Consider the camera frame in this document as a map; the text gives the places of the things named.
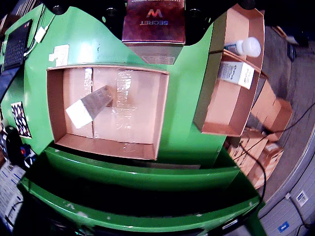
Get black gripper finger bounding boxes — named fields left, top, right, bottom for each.
left=40, top=0, right=126, bottom=42
left=185, top=0, right=261, bottom=46

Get dark red carton box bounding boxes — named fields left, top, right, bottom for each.
left=122, top=0, right=187, bottom=65

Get cardboard box with divider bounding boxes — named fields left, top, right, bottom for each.
left=193, top=3, right=266, bottom=138

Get tall white carton box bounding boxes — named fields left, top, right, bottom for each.
left=65, top=85, right=114, bottom=129

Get shallow cardboard tray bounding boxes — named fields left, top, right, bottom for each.
left=46, top=64, right=170, bottom=161

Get taped cardboard box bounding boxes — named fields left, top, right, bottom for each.
left=247, top=144, right=285, bottom=190

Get white bottle with round cap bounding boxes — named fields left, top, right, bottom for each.
left=223, top=36, right=262, bottom=58

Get white scribbled paper cutout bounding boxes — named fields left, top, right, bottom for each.
left=48, top=44, right=69, bottom=67

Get white carton with cow print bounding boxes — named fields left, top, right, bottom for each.
left=218, top=61, right=255, bottom=90

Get black laptop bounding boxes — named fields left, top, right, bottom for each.
left=2, top=19, right=34, bottom=72

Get black white patterned card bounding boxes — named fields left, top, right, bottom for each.
left=11, top=101, right=32, bottom=140

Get white printed paper sheets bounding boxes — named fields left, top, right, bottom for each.
left=0, top=161, right=27, bottom=222

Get white cable with charger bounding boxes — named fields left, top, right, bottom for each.
left=23, top=14, right=56, bottom=57

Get thin black floor cable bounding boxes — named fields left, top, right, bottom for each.
left=236, top=102, right=315, bottom=153

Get thick black floor cable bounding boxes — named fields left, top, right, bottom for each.
left=255, top=157, right=268, bottom=205

